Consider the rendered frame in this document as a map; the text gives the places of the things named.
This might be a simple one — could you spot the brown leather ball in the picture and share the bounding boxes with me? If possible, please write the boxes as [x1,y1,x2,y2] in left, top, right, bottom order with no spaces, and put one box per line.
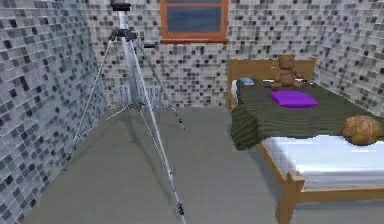
[342,115,384,147]

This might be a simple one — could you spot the dark green striped blanket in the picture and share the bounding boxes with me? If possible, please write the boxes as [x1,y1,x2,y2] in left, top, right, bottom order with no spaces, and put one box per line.
[230,79,384,152]

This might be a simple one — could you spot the silver camera tripod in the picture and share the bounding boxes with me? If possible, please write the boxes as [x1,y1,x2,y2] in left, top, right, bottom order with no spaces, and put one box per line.
[62,0,188,224]

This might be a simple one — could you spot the wooden bed with white mattress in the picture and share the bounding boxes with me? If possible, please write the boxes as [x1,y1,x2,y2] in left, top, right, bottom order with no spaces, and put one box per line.
[225,56,384,224]

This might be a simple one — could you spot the pale blue pillow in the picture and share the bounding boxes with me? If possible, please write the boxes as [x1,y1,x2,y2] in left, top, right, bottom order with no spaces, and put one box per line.
[238,77,256,87]

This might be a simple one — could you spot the brown teddy bear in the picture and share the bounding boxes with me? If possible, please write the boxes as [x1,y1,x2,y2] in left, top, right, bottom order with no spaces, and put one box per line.
[269,54,305,92]

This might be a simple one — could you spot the orange framed window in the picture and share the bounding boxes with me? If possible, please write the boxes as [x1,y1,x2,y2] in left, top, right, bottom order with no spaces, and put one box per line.
[159,0,230,45]

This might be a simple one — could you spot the purple flat cushion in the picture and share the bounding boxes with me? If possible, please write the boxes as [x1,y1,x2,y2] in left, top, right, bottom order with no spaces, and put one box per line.
[268,89,320,109]

